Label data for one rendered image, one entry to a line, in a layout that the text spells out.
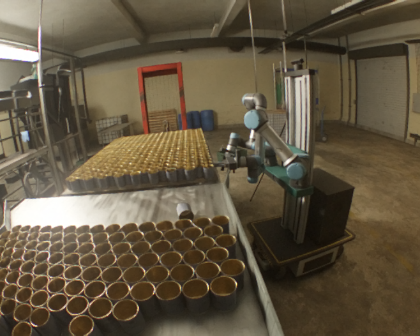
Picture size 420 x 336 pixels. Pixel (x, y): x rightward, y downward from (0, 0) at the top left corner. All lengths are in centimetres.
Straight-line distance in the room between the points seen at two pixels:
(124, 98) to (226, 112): 492
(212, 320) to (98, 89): 1098
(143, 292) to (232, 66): 1030
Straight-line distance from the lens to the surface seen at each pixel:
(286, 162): 138
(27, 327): 73
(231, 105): 1048
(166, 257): 72
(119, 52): 1013
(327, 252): 211
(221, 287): 65
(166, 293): 66
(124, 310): 64
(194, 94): 1029
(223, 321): 62
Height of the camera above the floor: 161
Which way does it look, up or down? 19 degrees down
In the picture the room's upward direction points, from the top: 4 degrees counter-clockwise
